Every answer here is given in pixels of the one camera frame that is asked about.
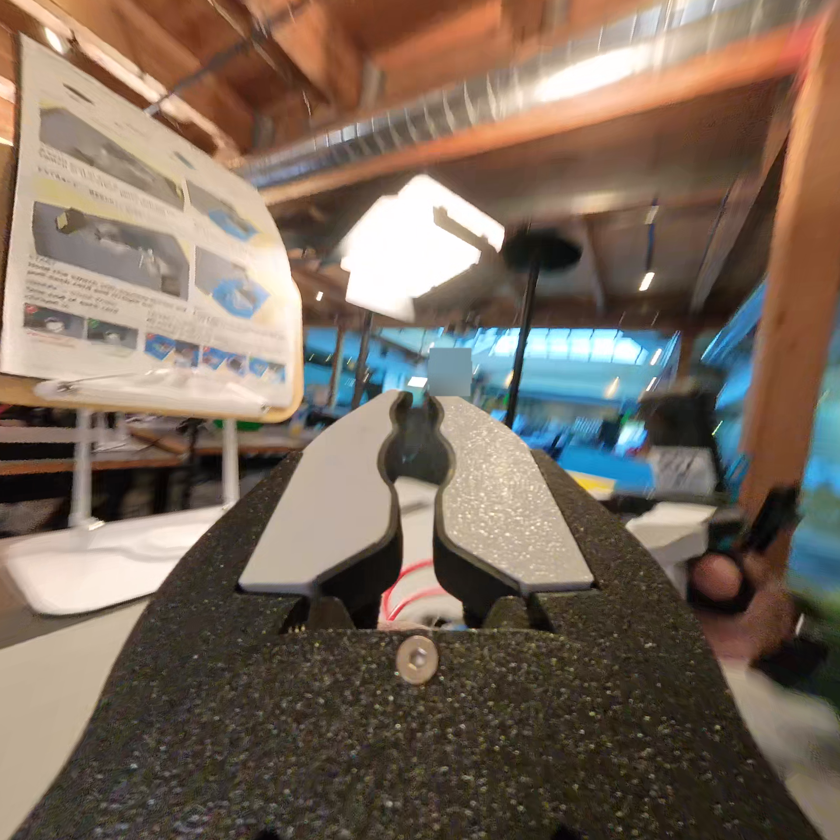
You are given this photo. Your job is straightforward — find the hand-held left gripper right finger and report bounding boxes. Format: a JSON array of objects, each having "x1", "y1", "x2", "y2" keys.
[{"x1": 427, "y1": 394, "x2": 596, "y2": 626}]

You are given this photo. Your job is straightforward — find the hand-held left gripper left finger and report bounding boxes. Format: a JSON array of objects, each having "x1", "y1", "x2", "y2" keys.
[{"x1": 238, "y1": 390, "x2": 413, "y2": 626}]

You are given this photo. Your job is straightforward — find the red ethernet cable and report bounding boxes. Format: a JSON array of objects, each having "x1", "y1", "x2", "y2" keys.
[{"x1": 382, "y1": 563, "x2": 439, "y2": 623}]

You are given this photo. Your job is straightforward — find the person's right hand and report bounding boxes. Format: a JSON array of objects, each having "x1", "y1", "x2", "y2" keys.
[{"x1": 689, "y1": 551, "x2": 811, "y2": 664}]

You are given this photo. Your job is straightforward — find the instruction board on white stand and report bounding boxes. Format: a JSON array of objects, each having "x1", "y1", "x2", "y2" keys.
[{"x1": 0, "y1": 33, "x2": 304, "y2": 614}]

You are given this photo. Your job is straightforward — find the black lamp pole with disc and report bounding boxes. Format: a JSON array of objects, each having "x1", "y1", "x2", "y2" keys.
[{"x1": 502, "y1": 230, "x2": 581, "y2": 427}]

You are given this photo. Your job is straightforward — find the square light panel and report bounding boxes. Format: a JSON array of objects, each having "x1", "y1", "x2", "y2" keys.
[{"x1": 338, "y1": 174, "x2": 506, "y2": 322}]

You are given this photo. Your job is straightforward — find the printed instruction sheet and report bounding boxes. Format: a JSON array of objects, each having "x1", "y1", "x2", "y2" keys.
[{"x1": 0, "y1": 36, "x2": 295, "y2": 409}]

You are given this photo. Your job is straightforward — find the wooden post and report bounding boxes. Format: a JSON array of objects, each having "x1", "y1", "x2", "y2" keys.
[{"x1": 742, "y1": 20, "x2": 840, "y2": 578}]

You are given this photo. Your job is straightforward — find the silver air duct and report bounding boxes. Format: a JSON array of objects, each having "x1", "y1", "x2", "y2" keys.
[{"x1": 236, "y1": 39, "x2": 808, "y2": 191}]

